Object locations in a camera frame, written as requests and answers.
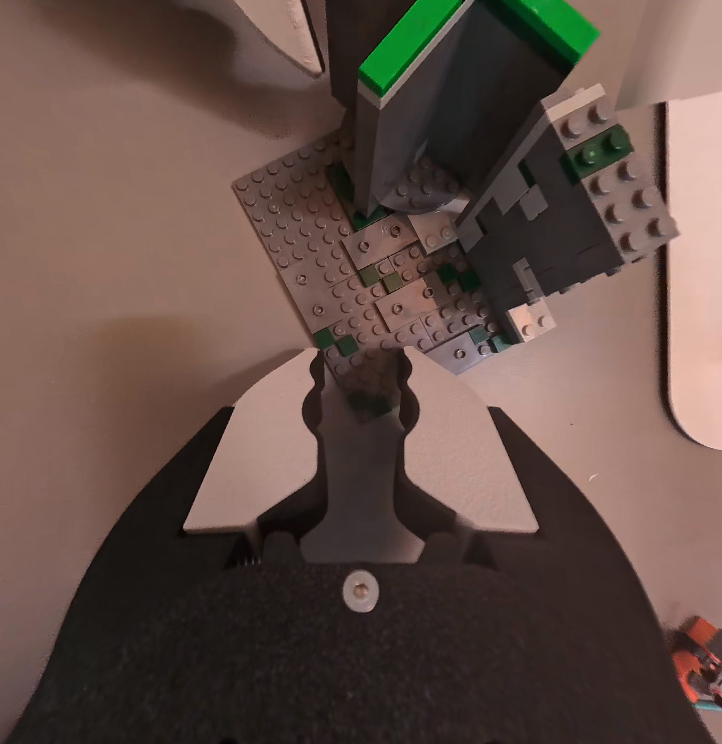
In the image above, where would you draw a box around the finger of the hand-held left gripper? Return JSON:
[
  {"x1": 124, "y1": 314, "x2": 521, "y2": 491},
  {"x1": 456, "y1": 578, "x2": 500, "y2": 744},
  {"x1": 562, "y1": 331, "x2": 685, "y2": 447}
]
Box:
[{"x1": 233, "y1": 0, "x2": 328, "y2": 79}]

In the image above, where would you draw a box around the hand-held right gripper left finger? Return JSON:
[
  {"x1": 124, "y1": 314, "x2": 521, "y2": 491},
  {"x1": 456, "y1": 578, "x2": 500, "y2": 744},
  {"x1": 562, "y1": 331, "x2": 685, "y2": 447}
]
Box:
[{"x1": 182, "y1": 348, "x2": 328, "y2": 538}]

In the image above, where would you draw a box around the grey green brick model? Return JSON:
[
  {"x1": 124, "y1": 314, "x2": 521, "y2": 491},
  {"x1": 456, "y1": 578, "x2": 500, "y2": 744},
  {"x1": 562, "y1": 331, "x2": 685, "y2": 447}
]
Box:
[{"x1": 232, "y1": 0, "x2": 682, "y2": 428}]

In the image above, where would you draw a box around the white book stand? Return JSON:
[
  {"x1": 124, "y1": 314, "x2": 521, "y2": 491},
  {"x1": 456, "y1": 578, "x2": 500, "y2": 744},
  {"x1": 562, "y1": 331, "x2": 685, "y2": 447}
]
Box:
[{"x1": 666, "y1": 100, "x2": 722, "y2": 451}]

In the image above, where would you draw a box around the grey desk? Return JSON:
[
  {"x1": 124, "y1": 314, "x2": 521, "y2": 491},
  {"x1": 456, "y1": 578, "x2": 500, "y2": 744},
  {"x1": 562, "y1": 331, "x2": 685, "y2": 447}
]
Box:
[{"x1": 0, "y1": 0, "x2": 722, "y2": 744}]

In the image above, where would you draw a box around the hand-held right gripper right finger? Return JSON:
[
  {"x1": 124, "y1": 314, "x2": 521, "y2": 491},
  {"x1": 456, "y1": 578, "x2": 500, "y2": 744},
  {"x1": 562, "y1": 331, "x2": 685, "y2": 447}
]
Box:
[{"x1": 396, "y1": 346, "x2": 539, "y2": 538}]

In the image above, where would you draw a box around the orange brick minifigure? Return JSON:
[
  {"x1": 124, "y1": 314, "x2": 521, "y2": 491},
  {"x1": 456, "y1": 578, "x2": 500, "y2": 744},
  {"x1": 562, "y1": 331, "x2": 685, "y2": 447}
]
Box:
[{"x1": 666, "y1": 616, "x2": 722, "y2": 713}]

